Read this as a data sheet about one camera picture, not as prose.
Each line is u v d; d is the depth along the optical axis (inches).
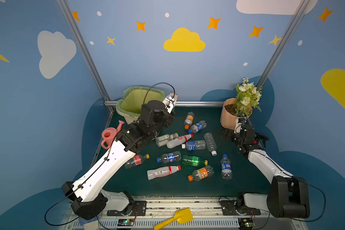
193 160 35.7
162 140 38.1
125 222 27.8
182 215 28.4
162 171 32.3
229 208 29.2
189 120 43.7
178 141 38.4
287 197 16.6
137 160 34.0
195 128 41.3
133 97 38.7
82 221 27.2
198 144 37.2
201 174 32.2
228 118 39.0
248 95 34.1
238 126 30.2
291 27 30.1
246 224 28.1
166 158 35.3
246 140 26.5
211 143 37.5
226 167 33.1
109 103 45.4
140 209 29.0
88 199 14.4
